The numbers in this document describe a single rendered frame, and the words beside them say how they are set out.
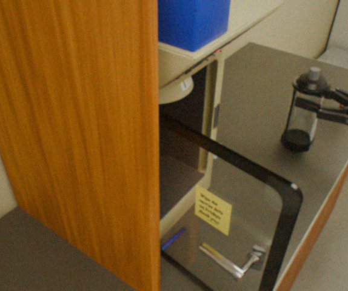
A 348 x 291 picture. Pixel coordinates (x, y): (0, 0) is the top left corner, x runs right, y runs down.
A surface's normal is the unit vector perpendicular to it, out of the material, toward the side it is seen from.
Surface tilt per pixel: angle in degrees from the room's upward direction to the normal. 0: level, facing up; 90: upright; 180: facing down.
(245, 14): 0
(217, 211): 90
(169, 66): 90
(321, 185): 0
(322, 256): 0
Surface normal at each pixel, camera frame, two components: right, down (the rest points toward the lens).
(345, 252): 0.01, -0.77
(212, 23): 0.80, 0.38
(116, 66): -0.59, 0.50
